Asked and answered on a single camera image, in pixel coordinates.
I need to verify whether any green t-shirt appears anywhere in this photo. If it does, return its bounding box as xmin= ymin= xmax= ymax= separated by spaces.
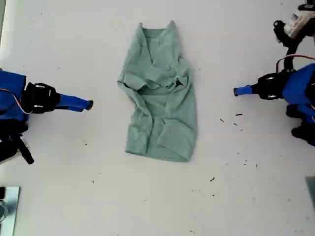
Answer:
xmin=117 ymin=20 xmax=199 ymax=163

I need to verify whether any steel plate with clamp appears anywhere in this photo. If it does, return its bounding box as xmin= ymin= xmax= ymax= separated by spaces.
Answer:
xmin=0 ymin=186 xmax=21 ymax=236

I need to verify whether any red and white wire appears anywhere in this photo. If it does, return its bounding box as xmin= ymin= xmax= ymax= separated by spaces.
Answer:
xmin=0 ymin=87 xmax=33 ymax=115
xmin=275 ymin=55 xmax=315 ymax=74

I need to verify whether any black camera cable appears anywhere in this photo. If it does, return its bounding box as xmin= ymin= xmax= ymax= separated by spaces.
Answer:
xmin=283 ymin=36 xmax=302 ymax=73

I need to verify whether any black camera stalk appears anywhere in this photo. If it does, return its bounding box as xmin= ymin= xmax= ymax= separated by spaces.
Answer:
xmin=17 ymin=136 xmax=35 ymax=165

